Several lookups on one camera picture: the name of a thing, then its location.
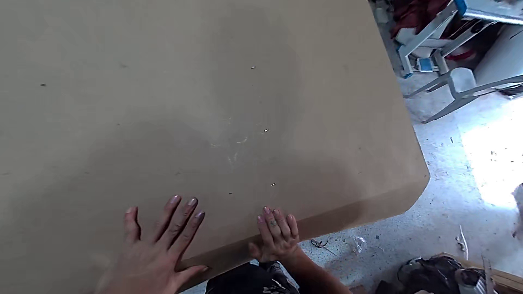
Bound person's right hand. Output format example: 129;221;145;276
249;206;300;263

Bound person's left hand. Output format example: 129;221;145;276
95;195;210;294

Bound person's right forearm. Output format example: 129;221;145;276
280;247;353;294

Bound person's body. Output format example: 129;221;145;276
205;262;300;294

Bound black plastic bag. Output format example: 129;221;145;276
397;256;464;293

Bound thin white strip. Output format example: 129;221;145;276
456;225;469;261

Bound grey plastic chair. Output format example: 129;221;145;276
404;67;523;124

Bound wooden board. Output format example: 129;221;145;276
434;253;523;294

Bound white blue step ladder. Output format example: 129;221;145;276
395;0;523;79

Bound dark red cloth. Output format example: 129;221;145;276
390;0;450;39

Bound large white container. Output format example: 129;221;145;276
474;24;523;89

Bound thin dark wire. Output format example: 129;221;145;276
311;239;336;256

